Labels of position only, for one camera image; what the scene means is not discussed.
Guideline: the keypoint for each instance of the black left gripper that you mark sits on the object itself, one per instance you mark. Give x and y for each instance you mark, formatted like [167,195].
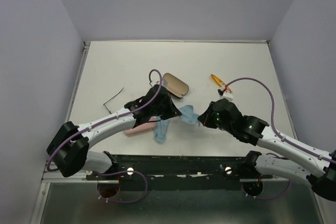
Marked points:
[173,112]

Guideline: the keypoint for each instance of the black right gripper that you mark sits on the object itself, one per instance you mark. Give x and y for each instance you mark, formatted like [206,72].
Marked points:
[205,117]

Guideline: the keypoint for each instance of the light blue cleaning cloth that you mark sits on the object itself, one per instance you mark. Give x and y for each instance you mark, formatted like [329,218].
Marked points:
[188,115]

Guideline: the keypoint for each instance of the black glasses case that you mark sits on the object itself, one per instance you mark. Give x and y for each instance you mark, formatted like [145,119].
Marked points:
[175,86]

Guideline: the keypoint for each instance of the thin wire-frame glasses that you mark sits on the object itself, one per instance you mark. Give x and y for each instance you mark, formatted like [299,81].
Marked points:
[105,104]

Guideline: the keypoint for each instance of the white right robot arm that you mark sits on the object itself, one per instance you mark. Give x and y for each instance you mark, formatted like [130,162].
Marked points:
[299,162]

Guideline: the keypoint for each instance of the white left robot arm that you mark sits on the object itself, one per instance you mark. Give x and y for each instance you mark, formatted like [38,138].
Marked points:
[70,148]

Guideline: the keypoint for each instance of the yellow transparent sunglasses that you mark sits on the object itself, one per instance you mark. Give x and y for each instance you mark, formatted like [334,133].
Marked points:
[221,84]

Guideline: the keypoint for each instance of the pink glasses case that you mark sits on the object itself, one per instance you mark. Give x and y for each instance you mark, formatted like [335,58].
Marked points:
[140,129]

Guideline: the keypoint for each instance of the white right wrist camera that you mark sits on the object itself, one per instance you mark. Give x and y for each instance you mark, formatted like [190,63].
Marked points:
[225,94]

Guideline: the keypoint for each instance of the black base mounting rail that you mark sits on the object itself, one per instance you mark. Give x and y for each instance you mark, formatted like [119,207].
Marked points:
[171,173]

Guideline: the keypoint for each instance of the aluminium table frame rail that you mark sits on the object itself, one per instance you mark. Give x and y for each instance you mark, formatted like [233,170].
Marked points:
[86,46]

